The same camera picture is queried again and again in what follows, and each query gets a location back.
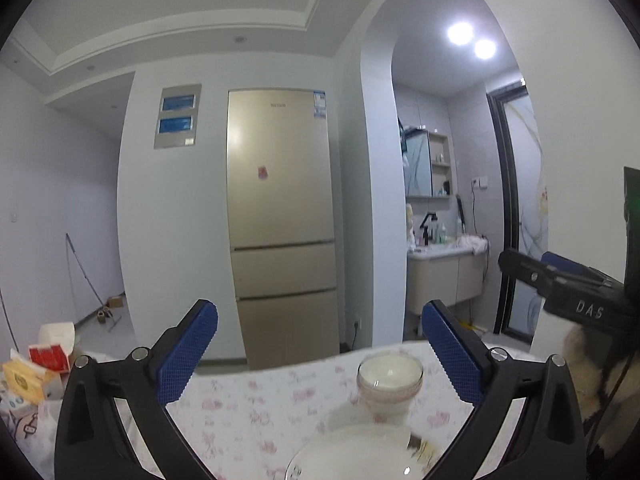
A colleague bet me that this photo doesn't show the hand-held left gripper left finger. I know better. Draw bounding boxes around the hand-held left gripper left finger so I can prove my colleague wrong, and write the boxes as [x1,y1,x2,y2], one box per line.
[54,299,219,480]

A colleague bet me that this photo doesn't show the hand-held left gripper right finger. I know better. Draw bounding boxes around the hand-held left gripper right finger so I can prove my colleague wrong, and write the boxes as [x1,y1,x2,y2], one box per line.
[422,299,587,480]

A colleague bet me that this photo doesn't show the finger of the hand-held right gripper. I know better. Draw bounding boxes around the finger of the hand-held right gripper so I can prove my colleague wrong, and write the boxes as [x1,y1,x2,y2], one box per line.
[498,249,567,302]
[541,251,614,284]

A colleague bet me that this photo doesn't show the white bowl dark rim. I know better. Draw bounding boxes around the white bowl dark rim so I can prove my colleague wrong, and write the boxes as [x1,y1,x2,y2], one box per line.
[356,353,425,397]

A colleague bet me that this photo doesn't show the large cartoon print plate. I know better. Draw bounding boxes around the large cartoon print plate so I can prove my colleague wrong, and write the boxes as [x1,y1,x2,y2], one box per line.
[286,423,441,480]

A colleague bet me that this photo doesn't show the pink towel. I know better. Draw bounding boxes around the pink towel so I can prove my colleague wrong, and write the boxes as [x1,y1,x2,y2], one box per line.
[457,234,489,255]

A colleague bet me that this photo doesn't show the frosted glass sliding door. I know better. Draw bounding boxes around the frosted glass sliding door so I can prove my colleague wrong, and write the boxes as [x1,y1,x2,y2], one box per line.
[487,77,551,346]

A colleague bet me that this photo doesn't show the beige vanity cabinet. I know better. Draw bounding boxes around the beige vanity cabinet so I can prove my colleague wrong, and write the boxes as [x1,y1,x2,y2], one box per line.
[407,247,488,311]

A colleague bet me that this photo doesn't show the pink printed tablecloth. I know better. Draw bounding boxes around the pink printed tablecloth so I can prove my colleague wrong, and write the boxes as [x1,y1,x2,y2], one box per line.
[0,342,551,480]

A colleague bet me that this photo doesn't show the mop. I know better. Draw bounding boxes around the mop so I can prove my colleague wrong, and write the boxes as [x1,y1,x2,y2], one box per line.
[66,233,121,334]

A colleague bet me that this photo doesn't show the black faucet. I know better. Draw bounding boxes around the black faucet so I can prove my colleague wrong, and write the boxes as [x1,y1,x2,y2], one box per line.
[419,212,439,246]

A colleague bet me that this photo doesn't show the white carton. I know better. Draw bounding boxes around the white carton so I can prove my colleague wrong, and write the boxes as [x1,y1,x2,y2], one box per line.
[39,322,77,361]

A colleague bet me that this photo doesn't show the red box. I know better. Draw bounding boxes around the red box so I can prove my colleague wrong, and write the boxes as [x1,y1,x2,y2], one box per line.
[28,344,72,373]

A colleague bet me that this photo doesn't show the bathroom mirror cabinet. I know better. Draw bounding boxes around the bathroom mirror cabinet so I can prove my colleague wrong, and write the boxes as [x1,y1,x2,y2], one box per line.
[402,127,453,198]

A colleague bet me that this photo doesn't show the gold refrigerator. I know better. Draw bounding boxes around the gold refrigerator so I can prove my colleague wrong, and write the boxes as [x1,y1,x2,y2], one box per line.
[226,87,341,371]

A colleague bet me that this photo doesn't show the yellow packet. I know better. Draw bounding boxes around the yellow packet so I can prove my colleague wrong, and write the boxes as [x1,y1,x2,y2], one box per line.
[1,360,51,405]

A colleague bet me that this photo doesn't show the grey wall electrical panel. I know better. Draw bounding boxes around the grey wall electrical panel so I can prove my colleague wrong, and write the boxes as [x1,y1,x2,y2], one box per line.
[152,83,202,150]

